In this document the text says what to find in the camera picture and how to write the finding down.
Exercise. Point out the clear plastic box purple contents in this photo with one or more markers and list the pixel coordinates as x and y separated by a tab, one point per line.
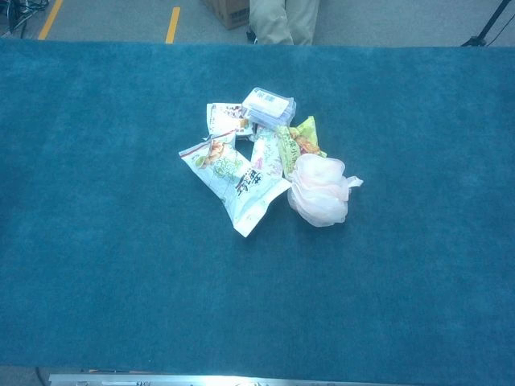
265	104

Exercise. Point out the pink mesh bath sponge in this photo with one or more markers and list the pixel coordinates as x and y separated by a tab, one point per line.
318	189

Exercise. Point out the aluminium frame rail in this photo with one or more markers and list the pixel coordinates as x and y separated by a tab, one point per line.
201	380

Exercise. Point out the small white snack packet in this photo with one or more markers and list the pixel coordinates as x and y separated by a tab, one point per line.
223	118

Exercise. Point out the floral cardboard box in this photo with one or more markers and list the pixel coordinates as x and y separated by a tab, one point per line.
267	157

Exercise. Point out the large white snack bag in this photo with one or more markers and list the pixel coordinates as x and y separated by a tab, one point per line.
233	181

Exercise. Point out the yellow-green snack packet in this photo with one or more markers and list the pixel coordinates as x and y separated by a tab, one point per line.
293	146

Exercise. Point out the person in beige trousers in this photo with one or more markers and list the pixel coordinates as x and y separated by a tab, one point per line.
277	20

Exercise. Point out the black tripod stand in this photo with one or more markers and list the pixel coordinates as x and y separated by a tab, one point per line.
480	39

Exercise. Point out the brown cardboard box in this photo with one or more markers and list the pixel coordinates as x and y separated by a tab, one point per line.
231	14

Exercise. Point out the teal table cloth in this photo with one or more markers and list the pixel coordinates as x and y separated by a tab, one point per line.
120	261

